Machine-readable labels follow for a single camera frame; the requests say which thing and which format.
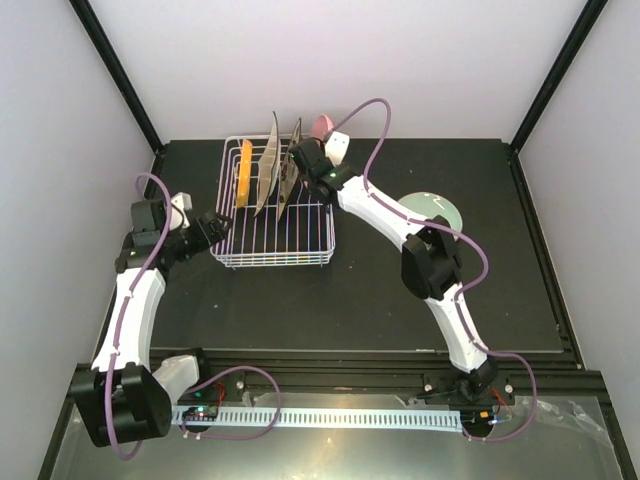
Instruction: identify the green floral plate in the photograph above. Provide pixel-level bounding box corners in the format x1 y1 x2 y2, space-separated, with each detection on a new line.
398 192 463 232

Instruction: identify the orange dotted scalloped plate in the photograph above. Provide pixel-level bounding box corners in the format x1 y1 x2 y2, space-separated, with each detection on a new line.
236 139 253 209

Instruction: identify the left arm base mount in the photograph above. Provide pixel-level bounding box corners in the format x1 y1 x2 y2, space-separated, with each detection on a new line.
181 371 247 404

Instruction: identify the left black frame post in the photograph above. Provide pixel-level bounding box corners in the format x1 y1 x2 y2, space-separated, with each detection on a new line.
69 0 164 155

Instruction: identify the pink round plate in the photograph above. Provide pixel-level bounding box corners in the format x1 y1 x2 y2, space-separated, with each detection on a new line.
310 114 334 145

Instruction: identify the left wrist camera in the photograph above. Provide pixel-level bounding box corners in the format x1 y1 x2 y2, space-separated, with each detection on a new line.
170 192 193 232

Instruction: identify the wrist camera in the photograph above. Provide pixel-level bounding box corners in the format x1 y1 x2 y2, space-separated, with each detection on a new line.
170 192 193 232
324 131 350 166

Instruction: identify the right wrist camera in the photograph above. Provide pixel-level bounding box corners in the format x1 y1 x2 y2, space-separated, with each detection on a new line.
324 131 350 166

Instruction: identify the black frame post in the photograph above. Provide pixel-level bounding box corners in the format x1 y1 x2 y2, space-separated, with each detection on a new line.
69 0 164 155
509 0 608 154

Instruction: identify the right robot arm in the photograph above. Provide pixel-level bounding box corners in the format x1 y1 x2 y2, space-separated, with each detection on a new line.
289 139 497 404

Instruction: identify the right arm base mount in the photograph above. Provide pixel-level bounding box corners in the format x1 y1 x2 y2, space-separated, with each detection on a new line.
414 370 515 409

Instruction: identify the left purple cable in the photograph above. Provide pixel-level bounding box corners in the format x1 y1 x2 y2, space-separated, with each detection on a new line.
103 172 282 461

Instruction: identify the white wire dish rack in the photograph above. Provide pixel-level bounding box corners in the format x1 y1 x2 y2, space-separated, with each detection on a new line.
211 134 336 269

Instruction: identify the white slotted cable duct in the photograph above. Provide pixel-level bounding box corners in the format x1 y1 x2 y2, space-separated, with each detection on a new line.
171 406 463 433

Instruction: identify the white square plate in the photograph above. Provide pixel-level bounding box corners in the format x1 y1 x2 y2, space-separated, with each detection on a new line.
254 111 281 217

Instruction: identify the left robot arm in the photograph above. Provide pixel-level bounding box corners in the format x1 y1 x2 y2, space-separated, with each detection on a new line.
70 192 231 447

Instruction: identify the right black frame post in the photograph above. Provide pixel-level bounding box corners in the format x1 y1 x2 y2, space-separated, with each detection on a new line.
509 0 608 154

